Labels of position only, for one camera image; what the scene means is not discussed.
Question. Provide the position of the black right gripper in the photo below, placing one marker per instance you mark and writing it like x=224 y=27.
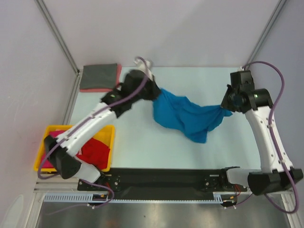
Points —
x=224 y=103

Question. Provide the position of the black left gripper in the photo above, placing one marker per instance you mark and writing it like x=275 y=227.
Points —
x=156 y=91

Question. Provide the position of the blue t-shirt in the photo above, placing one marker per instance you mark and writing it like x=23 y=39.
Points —
x=194 y=121

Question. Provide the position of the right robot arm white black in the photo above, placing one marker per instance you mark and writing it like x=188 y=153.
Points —
x=277 y=171

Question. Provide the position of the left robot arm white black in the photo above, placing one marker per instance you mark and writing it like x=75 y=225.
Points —
x=61 y=151

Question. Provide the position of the folded salmon pink t-shirt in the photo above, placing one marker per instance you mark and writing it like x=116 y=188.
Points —
x=118 y=71

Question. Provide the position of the folded grey t-shirt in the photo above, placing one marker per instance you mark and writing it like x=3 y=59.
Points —
x=98 y=76

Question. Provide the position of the yellow plastic bin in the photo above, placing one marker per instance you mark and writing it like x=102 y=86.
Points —
x=105 y=135

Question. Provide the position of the red t-shirt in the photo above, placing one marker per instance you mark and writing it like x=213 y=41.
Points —
x=95 y=152

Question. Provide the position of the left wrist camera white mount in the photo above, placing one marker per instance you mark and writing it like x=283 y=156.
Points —
x=142 y=64

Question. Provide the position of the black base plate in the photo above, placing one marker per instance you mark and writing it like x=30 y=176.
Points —
x=168 y=181

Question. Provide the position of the right aluminium frame post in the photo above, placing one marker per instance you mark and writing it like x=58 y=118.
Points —
x=267 y=30

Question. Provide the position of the grey slotted cable duct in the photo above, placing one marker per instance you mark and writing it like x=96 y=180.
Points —
x=215 y=198

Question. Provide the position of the aluminium front rail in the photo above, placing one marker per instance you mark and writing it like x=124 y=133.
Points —
x=55 y=187

